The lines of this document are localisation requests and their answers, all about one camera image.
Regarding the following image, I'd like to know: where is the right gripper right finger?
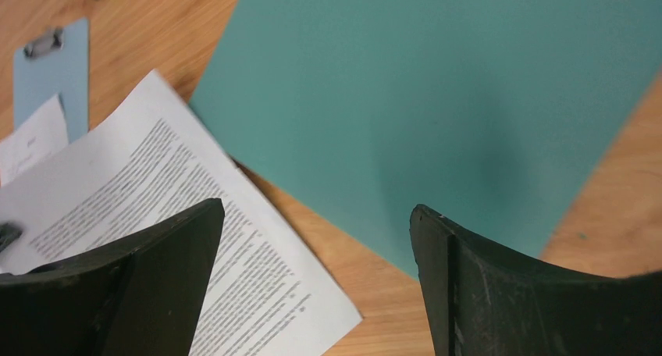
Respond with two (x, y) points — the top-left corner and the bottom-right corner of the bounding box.
(410, 205), (661, 355)

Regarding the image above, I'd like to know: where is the green file folder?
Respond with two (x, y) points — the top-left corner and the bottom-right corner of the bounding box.
(190, 0), (661, 276)

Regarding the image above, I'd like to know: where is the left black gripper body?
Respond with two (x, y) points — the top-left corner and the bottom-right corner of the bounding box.
(0, 222), (23, 253)

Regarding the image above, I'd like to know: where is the light blue clipboard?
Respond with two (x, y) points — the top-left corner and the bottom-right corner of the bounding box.
(12, 18), (89, 143)

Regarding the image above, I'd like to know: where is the upper left paper sheet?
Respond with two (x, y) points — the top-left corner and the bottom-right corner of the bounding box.
(1, 94), (69, 185)

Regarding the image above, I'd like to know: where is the printed text paper sheet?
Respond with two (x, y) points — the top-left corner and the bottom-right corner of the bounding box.
(1, 71), (361, 355)

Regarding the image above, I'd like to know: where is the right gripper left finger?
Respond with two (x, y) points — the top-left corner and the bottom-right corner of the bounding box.
(1, 198), (225, 355)

